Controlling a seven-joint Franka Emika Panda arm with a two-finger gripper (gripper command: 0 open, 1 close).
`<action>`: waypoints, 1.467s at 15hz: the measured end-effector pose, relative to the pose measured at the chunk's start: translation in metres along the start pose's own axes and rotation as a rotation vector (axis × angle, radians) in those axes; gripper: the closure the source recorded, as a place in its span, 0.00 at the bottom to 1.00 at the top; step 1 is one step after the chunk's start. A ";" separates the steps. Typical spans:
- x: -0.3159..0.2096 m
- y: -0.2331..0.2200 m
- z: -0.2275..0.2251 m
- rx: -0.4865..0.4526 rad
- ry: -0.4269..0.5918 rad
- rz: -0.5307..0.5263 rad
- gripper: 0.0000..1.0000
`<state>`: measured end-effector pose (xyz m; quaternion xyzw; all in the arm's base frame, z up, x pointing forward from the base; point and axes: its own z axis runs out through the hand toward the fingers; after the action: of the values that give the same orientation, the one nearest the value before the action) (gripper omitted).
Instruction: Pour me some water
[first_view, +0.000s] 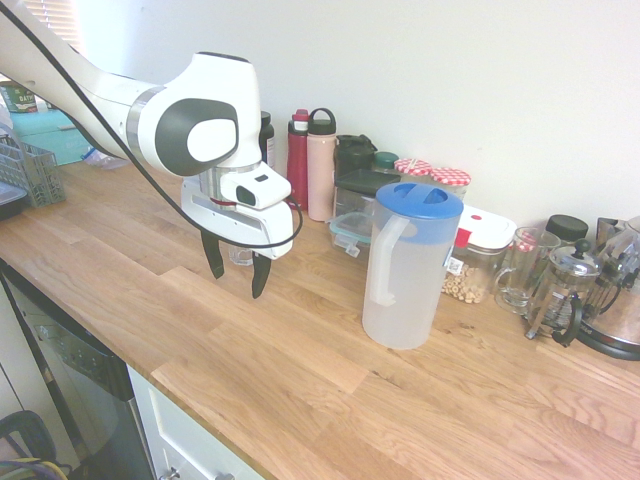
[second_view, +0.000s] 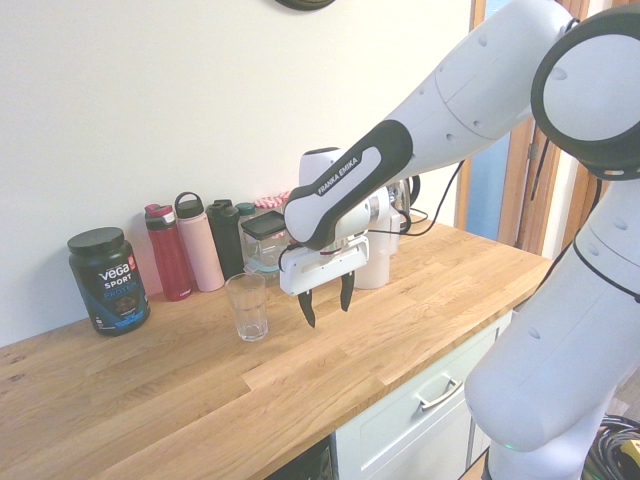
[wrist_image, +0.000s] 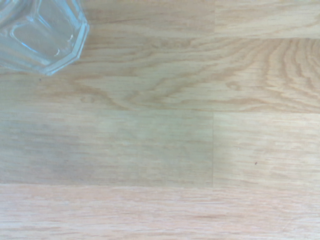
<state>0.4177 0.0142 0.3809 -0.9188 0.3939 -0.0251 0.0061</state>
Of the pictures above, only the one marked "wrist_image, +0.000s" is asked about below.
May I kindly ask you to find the clear faceted drinking glass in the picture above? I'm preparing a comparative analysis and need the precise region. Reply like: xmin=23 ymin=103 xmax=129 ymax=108
xmin=0 ymin=0 xmax=91 ymax=77

